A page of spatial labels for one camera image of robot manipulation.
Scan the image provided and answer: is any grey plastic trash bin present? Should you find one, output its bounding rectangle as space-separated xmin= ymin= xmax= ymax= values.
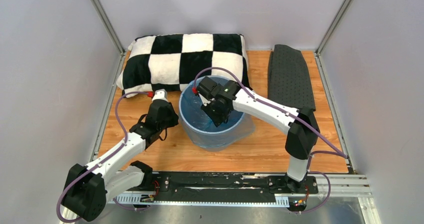
xmin=178 ymin=75 xmax=248 ymax=152

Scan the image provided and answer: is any blue plastic trash bag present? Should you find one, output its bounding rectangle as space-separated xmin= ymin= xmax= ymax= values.
xmin=178 ymin=75 xmax=257 ymax=151

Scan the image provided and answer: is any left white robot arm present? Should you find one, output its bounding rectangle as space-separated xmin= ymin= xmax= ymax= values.
xmin=56 ymin=97 xmax=179 ymax=223

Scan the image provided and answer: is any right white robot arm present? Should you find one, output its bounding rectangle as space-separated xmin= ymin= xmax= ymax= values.
xmin=192 ymin=76 xmax=320 ymax=193

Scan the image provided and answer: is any black white checkered pillow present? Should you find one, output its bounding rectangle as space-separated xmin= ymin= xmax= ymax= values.
xmin=116 ymin=33 xmax=250 ymax=98

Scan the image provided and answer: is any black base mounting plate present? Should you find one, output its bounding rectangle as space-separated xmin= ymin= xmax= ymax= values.
xmin=130 ymin=171 xmax=319 ymax=205

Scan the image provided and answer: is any dark grey perforated mat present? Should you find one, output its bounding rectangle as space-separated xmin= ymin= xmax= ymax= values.
xmin=267 ymin=44 xmax=316 ymax=111

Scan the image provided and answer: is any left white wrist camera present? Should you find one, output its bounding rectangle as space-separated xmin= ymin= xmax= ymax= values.
xmin=152 ymin=89 xmax=169 ymax=104

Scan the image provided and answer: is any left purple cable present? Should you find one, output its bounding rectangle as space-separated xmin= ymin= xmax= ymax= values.
xmin=56 ymin=90 xmax=155 ymax=224

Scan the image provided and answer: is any left aluminium corner post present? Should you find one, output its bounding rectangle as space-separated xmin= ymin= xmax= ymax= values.
xmin=90 ymin=0 xmax=125 ymax=56

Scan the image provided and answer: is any aluminium corner post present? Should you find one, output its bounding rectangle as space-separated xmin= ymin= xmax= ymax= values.
xmin=90 ymin=0 xmax=125 ymax=56
xmin=315 ymin=0 xmax=353 ymax=56

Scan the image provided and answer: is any aluminium frame rail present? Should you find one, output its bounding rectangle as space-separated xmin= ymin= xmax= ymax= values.
xmin=59 ymin=172 xmax=374 ymax=224

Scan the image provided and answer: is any right aluminium corner post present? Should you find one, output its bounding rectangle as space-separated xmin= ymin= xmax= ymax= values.
xmin=315 ymin=0 xmax=353 ymax=56

